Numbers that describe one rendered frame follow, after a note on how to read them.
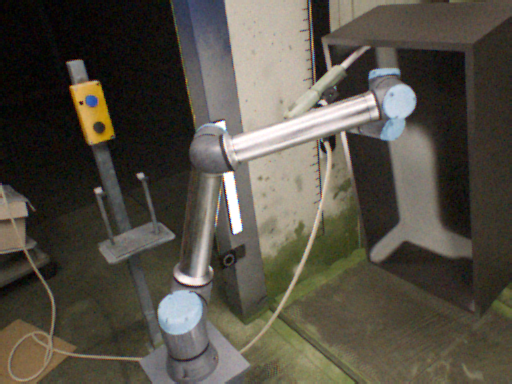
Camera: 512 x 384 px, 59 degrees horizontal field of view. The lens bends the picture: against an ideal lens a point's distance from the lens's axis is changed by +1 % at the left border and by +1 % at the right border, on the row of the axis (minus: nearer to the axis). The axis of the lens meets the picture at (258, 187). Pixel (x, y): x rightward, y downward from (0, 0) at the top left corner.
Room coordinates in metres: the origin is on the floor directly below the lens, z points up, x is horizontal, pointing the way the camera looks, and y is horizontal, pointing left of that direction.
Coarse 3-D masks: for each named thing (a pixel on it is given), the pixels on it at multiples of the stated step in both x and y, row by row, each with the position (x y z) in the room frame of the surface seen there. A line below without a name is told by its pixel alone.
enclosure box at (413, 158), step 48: (336, 48) 1.83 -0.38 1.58; (384, 48) 2.00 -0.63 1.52; (432, 48) 1.40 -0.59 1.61; (480, 48) 1.32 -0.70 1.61; (432, 96) 1.85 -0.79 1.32; (480, 96) 1.34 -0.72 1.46; (384, 144) 2.00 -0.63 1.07; (432, 144) 1.89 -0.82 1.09; (480, 144) 1.35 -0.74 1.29; (384, 192) 2.01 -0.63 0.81; (432, 192) 1.95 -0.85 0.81; (480, 192) 1.37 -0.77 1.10; (384, 240) 2.01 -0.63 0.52; (432, 240) 1.95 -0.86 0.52; (480, 240) 1.39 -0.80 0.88; (432, 288) 1.65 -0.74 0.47; (480, 288) 1.42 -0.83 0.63
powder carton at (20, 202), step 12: (0, 192) 3.15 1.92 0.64; (12, 192) 3.04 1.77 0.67; (0, 204) 2.78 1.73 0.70; (12, 204) 2.83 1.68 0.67; (24, 204) 2.88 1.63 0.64; (0, 216) 2.74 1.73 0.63; (24, 216) 2.82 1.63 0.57; (0, 228) 2.77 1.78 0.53; (12, 228) 2.81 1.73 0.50; (24, 228) 2.86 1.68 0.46; (0, 240) 2.75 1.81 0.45; (12, 240) 2.79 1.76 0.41; (24, 240) 2.84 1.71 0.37
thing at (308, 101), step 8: (360, 48) 1.74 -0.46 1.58; (368, 48) 1.76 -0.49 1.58; (352, 56) 1.71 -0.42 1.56; (344, 64) 1.69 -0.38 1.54; (328, 72) 1.66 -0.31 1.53; (336, 72) 1.64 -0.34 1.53; (344, 72) 1.66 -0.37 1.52; (320, 80) 1.63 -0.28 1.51; (328, 80) 1.62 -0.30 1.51; (336, 80) 1.63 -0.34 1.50; (312, 88) 1.61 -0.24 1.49; (320, 88) 1.59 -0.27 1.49; (304, 96) 1.58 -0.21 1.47; (312, 96) 1.56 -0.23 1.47; (320, 96) 1.59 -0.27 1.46; (296, 104) 1.55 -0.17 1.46; (304, 104) 1.54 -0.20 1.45; (312, 104) 1.56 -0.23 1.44; (288, 112) 1.52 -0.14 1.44; (296, 112) 1.52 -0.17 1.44; (304, 112) 1.54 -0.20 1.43
